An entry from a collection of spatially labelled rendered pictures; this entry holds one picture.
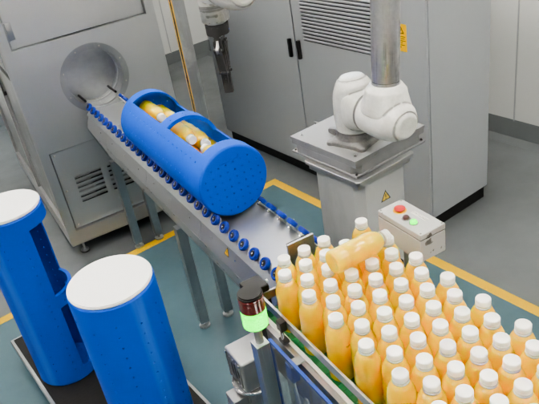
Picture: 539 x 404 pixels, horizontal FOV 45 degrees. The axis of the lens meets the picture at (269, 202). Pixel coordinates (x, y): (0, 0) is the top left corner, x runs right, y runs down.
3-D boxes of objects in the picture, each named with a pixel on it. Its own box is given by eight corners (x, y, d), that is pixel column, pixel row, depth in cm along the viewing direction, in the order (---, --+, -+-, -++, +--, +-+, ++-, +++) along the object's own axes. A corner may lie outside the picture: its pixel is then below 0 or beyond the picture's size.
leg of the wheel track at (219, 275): (230, 309, 349) (207, 210, 318) (235, 314, 345) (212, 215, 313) (220, 313, 347) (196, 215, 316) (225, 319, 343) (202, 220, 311)
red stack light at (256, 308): (257, 296, 161) (254, 283, 159) (270, 309, 156) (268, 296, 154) (235, 307, 159) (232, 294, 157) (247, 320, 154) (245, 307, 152)
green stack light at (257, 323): (260, 311, 164) (257, 296, 161) (273, 324, 159) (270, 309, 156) (238, 322, 161) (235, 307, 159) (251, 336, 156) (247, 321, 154)
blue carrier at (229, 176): (184, 131, 321) (167, 78, 306) (274, 195, 253) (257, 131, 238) (131, 155, 311) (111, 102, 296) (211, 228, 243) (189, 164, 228)
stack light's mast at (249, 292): (264, 329, 167) (253, 280, 159) (277, 342, 162) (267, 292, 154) (243, 340, 164) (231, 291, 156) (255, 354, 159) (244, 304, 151)
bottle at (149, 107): (141, 98, 301) (156, 107, 287) (155, 102, 306) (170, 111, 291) (136, 112, 303) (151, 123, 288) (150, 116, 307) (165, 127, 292)
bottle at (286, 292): (277, 330, 195) (268, 281, 186) (289, 315, 200) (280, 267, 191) (298, 336, 192) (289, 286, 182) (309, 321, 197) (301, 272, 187)
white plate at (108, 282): (160, 251, 217) (161, 254, 218) (83, 256, 222) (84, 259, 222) (138, 305, 194) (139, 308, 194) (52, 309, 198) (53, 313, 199)
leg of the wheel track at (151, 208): (162, 234, 426) (138, 149, 394) (165, 237, 421) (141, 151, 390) (153, 237, 424) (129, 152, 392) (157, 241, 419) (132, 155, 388)
